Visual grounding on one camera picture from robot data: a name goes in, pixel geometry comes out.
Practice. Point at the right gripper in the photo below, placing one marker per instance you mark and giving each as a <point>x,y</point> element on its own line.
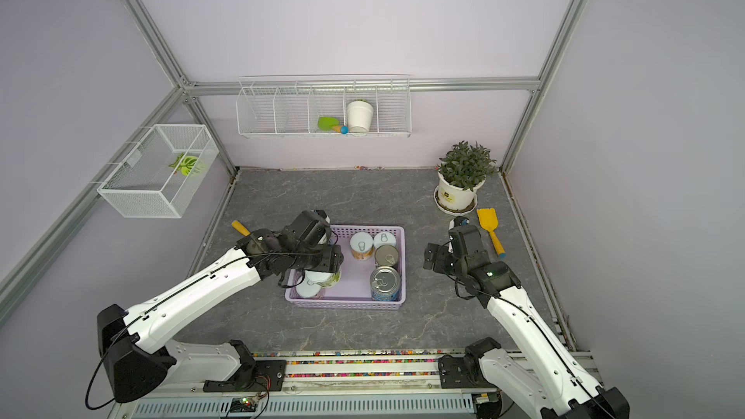
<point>438,263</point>

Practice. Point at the green label small can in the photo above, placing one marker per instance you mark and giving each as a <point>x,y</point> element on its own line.
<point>324,280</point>

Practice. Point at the lilac plastic basket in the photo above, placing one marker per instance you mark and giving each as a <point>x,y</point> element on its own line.
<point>353,291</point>

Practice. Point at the white wire wall shelf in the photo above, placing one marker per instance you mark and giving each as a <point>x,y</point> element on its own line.
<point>289,106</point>

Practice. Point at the orange label small can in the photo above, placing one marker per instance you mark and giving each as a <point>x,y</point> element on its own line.
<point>361,246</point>

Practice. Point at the potted green plant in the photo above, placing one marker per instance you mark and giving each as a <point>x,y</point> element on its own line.
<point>462,172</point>

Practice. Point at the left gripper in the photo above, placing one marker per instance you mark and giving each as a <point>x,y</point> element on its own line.
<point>331,258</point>

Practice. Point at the aluminium frame rail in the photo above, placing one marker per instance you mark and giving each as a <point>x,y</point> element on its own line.
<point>367,373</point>

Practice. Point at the pink label small can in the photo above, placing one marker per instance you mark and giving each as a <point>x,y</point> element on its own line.
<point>309,290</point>

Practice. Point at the yellow toy shovel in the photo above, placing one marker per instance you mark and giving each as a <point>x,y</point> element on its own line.
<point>488,220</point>

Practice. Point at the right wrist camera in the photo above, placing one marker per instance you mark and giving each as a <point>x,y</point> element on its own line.
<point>464,238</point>

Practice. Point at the green toy scoop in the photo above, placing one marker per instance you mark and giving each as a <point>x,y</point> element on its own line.
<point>328,124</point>

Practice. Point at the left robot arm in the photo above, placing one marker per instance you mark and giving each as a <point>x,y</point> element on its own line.
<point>137,349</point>

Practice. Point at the dark navy can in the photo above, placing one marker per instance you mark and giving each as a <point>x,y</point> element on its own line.
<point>387,256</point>

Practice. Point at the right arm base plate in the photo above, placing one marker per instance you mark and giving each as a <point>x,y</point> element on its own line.
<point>458,372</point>

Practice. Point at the yellow label small can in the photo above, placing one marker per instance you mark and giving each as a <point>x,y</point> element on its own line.
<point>384,238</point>

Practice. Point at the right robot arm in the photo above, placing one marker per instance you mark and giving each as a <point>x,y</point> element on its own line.
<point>557,386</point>

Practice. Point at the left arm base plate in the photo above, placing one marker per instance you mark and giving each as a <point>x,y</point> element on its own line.
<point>260,376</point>

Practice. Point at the white wire side basket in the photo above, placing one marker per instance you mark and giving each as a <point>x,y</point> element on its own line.
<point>143,186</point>

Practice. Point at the green toy in basket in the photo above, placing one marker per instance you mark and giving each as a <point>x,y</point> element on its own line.
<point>188,165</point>

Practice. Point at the blue soup can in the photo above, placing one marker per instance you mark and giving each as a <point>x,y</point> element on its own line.
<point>385,284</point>

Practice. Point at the white empty flower pot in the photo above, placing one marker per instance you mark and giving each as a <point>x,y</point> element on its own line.
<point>359,116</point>

